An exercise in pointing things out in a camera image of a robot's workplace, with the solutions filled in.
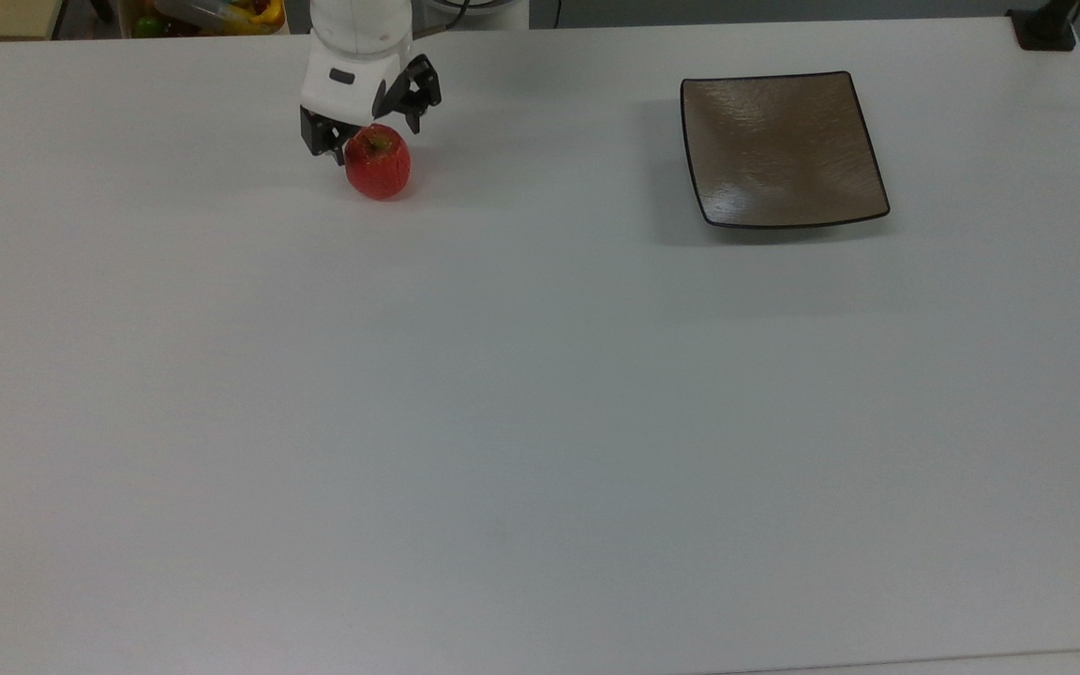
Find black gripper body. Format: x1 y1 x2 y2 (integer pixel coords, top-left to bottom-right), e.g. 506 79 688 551
373 66 408 123

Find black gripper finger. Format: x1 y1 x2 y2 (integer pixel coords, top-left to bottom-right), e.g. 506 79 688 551
299 105 360 166
397 53 443 135

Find red apple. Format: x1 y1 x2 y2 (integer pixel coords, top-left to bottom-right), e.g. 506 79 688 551
344 123 412 202

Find brown square ceramic plate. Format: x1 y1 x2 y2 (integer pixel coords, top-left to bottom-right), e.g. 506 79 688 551
680 70 892 231

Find clear bin of toy fruit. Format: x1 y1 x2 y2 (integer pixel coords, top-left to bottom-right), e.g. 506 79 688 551
120 0 288 38

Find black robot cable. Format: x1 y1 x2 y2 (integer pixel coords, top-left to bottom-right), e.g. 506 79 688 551
412 0 503 38

